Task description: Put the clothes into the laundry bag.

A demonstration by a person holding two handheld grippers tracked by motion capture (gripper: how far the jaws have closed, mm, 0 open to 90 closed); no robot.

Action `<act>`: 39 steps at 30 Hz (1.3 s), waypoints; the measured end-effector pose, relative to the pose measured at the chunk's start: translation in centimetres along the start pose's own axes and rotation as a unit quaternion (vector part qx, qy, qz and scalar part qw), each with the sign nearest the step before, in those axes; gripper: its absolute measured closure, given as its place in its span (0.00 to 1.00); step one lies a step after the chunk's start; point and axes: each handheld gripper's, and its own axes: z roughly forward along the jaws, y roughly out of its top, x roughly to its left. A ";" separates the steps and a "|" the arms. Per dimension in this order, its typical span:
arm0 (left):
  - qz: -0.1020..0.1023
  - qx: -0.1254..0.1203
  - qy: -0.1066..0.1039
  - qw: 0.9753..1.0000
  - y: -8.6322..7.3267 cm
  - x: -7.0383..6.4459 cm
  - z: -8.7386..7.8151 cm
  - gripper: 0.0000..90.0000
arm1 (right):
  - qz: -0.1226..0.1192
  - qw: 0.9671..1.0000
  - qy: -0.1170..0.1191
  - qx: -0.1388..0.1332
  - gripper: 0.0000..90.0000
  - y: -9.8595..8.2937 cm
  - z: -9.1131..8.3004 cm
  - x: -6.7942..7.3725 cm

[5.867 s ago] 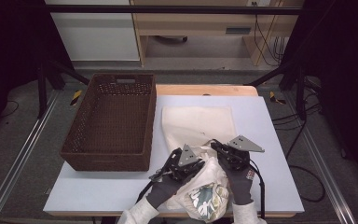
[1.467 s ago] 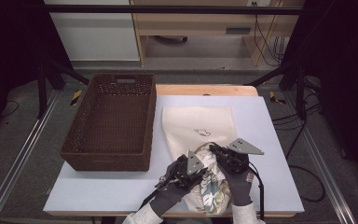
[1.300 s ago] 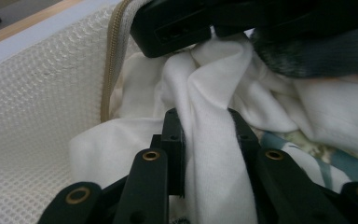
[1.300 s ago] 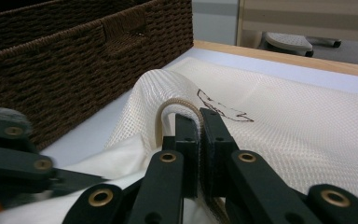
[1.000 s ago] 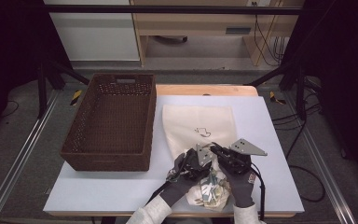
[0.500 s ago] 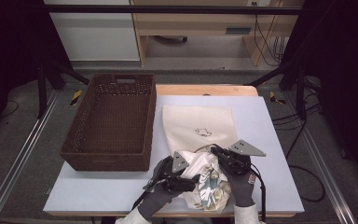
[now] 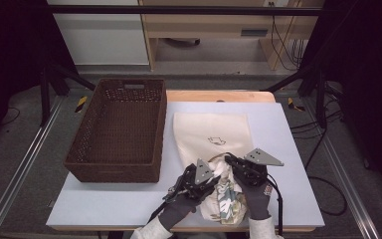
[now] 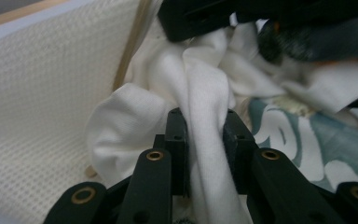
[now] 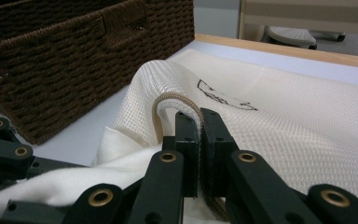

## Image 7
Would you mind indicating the black horizontal bar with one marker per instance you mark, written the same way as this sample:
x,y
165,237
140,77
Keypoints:
x,y
179,10

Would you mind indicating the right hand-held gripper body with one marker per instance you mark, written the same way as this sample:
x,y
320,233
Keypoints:
x,y
260,157

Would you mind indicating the brown wicker basket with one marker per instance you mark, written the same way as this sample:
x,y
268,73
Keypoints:
x,y
119,132

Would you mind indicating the black metal stand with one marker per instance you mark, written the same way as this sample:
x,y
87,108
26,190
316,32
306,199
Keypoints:
x,y
321,99
45,99

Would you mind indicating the aluminium rail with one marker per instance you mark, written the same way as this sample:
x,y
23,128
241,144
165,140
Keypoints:
x,y
23,159
344,172

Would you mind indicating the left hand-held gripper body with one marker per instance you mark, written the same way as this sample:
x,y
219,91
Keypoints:
x,y
203,171

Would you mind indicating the white cabinet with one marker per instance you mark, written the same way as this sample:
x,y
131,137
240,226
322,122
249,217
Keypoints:
x,y
102,40

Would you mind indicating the light wooden desk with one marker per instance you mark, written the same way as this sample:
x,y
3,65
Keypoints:
x,y
212,25

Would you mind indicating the white patterned cloth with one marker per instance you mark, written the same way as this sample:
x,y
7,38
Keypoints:
x,y
229,199

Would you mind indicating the person's right hand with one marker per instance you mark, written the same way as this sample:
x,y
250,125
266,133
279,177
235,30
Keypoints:
x,y
258,202

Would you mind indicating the yellow black tape piece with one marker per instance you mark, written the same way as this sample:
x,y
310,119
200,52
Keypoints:
x,y
291,104
81,103

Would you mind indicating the person's left hand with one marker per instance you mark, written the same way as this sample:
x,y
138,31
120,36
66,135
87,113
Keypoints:
x,y
179,210

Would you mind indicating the black curtain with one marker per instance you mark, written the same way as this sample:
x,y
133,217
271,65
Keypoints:
x,y
371,83
13,49

